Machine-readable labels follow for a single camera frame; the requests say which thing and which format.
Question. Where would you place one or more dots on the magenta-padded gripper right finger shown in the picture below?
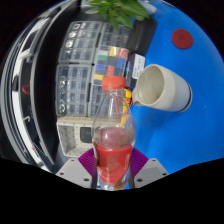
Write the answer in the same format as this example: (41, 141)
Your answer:
(150, 171)

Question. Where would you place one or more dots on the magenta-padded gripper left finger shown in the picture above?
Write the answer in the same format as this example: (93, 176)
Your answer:
(75, 171)

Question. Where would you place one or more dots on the clear red-capped drink bottle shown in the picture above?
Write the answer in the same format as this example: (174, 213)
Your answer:
(113, 156)

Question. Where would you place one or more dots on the white perforated tray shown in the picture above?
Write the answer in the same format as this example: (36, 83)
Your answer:
(68, 136)

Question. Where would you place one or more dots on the black flat device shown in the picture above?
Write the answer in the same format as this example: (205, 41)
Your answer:
(85, 135)

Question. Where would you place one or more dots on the grey small-parts drawer cabinet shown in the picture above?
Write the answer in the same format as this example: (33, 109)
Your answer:
(115, 35)
(81, 41)
(94, 100)
(73, 90)

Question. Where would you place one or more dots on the yellow multimeter with red leads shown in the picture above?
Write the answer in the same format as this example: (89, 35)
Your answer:
(128, 96)

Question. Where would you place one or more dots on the beige ceramic cup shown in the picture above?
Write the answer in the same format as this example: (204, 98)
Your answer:
(166, 90)

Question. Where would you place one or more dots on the black workbench shelf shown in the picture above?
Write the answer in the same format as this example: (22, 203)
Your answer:
(41, 83)

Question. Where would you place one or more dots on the black box with white label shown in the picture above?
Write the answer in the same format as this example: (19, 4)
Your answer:
(137, 68)

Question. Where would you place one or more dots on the clear box of coloured parts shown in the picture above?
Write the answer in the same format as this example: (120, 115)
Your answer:
(111, 61)

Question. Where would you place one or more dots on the flat round red coaster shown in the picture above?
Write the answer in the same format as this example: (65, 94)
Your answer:
(182, 38)

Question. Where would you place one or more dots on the plain black box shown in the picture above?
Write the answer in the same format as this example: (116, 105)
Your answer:
(145, 33)

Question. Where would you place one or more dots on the green potted plant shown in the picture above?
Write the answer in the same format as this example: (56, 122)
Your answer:
(120, 11)

